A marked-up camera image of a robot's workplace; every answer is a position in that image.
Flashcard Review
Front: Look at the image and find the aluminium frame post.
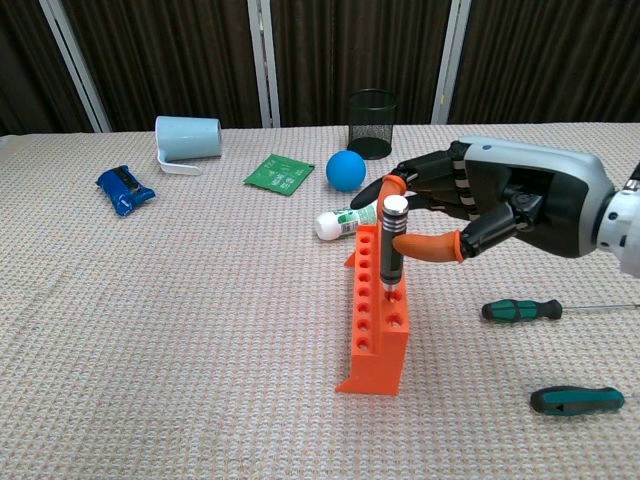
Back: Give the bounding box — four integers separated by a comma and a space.
247, 0, 282, 129
38, 0, 112, 134
430, 0, 467, 125

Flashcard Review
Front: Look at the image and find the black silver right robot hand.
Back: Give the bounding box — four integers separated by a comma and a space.
349, 135, 617, 265

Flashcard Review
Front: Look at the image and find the orange hole block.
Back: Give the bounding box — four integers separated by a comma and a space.
334, 223, 411, 397

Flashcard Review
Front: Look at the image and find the beige woven tablecloth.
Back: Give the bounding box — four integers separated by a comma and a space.
0, 121, 640, 480

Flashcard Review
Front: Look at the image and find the teal black screwdriver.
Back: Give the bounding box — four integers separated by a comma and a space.
529, 386, 626, 416

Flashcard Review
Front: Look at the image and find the black precision screwdriver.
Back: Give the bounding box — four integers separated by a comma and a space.
379, 195, 410, 301

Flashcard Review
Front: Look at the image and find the green black striped screwdriver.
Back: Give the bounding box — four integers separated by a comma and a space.
481, 298, 640, 324

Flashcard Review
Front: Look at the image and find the blue snack packet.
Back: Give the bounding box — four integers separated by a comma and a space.
94, 164, 157, 218

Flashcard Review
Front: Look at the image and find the blue ball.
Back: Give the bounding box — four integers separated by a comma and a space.
325, 149, 368, 194

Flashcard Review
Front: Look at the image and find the black mesh pen cup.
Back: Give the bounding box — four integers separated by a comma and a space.
347, 88, 400, 161

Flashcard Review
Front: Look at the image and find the white green glue bottle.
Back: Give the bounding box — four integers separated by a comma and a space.
314, 202, 384, 240

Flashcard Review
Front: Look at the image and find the green sachet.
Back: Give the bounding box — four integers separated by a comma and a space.
242, 153, 316, 199

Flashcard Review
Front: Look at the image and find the light blue plastic mug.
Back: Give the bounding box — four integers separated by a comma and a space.
153, 115, 224, 176

